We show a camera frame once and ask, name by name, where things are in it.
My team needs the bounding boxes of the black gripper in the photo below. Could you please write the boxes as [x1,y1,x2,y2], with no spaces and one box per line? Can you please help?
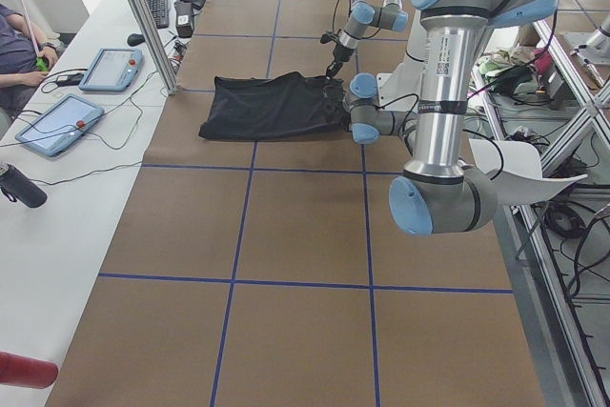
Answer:
[323,92,351,131]
[325,42,356,77]

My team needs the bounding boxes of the black graphic t-shirt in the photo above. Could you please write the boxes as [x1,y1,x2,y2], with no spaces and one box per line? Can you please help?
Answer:
[199,71,345,141]

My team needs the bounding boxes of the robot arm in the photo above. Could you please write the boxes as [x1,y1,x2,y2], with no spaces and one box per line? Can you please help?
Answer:
[323,0,559,235]
[320,0,409,79]

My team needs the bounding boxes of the pile of clothes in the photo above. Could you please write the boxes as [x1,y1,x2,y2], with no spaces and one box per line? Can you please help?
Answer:
[477,46,552,95]

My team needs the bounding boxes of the black power brick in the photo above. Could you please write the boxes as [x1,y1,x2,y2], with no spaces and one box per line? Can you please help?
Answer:
[174,1,194,38]

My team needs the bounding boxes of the white plastic chair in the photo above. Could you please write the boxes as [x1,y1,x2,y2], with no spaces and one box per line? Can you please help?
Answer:
[469,138,588,206]

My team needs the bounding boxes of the black keyboard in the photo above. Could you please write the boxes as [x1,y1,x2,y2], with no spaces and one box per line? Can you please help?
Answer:
[145,0,170,29]

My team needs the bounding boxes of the black computer mouse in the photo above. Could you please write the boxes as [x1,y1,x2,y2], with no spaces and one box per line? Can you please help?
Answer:
[127,33,145,47]

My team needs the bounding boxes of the far blue teach pendant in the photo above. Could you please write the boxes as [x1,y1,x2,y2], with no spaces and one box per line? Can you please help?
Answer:
[78,48,144,92]

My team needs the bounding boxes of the blue teach pendant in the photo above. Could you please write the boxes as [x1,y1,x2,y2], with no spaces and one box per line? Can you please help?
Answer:
[15,94,106,157]
[78,48,144,92]

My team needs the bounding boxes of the near blue teach pendant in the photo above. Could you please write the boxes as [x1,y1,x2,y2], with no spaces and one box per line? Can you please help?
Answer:
[15,94,106,157]

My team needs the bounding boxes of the seated person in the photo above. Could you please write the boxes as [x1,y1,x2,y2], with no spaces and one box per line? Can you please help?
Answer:
[1,5,58,119]

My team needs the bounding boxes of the black water bottle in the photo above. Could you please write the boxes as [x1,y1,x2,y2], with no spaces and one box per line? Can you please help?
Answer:
[1,162,48,208]

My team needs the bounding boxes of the red cylinder bottle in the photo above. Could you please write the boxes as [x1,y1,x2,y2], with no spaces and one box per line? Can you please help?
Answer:
[1,352,58,389]

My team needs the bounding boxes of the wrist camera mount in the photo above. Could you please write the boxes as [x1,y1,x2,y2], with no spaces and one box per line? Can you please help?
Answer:
[319,31,340,45]

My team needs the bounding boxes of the right braided black cable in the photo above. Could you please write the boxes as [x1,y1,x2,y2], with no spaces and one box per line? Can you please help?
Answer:
[329,0,356,36]

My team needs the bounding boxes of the aluminium frame post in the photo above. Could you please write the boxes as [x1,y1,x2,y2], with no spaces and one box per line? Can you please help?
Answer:
[128,0,177,95]

